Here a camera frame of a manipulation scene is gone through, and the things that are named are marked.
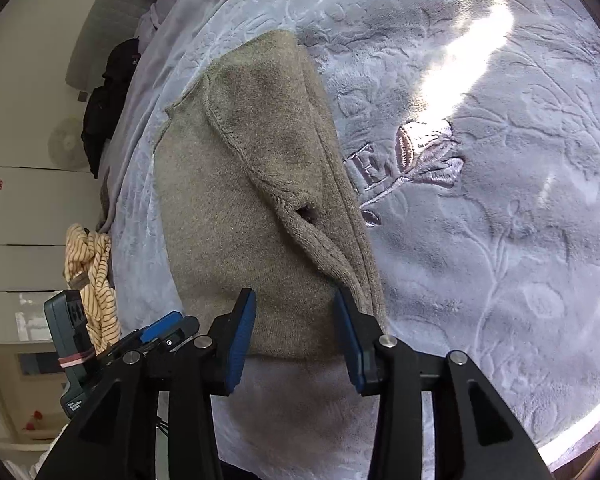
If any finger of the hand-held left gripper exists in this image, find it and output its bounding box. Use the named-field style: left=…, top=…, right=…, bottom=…
left=150, top=316, right=201, bottom=356
left=139, top=311, right=183, bottom=343

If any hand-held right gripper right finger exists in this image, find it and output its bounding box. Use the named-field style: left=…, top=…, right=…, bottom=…
left=332, top=288, right=551, bottom=480

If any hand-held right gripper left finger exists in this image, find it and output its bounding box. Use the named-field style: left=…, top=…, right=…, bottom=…
left=32, top=287, right=258, bottom=480

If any taupe knit sweater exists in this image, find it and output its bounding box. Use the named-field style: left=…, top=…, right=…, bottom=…
left=152, top=29, right=387, bottom=361

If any cream striped cloth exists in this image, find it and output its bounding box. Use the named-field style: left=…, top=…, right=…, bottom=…
left=62, top=222, right=123, bottom=356

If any white wardrobe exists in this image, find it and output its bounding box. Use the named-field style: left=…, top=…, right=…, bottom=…
left=0, top=165, right=103, bottom=343

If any pale embossed plush blanket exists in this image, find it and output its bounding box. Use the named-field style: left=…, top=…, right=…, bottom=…
left=100, top=0, right=600, bottom=480

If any white fan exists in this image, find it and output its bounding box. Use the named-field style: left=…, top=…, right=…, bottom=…
left=47, top=117, right=93, bottom=171

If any black clothing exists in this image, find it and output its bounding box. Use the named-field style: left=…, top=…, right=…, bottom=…
left=80, top=37, right=141, bottom=180

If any grey headboard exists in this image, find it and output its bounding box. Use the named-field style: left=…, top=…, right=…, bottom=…
left=65, top=0, right=153, bottom=93

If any grey bed sheet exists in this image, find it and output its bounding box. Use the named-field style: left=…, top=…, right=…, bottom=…
left=97, top=0, right=271, bottom=233

